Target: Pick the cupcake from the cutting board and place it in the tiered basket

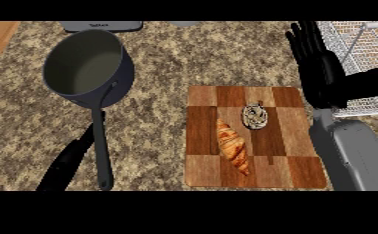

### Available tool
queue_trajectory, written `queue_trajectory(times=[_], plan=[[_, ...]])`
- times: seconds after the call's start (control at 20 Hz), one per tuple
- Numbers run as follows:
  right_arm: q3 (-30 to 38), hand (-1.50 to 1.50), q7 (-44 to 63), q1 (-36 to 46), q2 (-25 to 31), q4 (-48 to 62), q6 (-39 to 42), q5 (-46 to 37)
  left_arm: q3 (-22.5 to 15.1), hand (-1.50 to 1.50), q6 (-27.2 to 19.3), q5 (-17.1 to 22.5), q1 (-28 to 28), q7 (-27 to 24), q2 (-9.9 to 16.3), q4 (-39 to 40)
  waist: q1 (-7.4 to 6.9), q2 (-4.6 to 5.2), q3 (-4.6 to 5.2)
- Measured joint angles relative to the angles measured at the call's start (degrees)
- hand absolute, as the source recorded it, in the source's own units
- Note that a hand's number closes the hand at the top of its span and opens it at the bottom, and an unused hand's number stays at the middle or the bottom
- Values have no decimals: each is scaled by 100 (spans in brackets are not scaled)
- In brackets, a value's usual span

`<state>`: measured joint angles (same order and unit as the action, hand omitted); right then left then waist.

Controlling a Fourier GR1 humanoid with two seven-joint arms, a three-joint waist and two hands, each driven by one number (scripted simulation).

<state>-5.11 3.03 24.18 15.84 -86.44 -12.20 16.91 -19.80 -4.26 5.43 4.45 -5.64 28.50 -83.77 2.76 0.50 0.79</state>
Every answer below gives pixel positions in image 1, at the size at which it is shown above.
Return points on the pale grey rounded object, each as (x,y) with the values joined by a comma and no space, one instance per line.
(183,22)

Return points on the dark grey saucepan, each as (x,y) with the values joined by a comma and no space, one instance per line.
(89,78)

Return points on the pale wooden board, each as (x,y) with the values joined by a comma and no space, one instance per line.
(6,34)

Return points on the checkered wooden cutting board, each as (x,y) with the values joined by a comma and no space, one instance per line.
(253,138)

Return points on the grey flat appliance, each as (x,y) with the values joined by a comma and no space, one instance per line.
(101,26)

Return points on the golden croissant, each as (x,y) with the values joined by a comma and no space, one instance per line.
(234,146)

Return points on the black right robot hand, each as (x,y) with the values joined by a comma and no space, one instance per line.
(319,68)

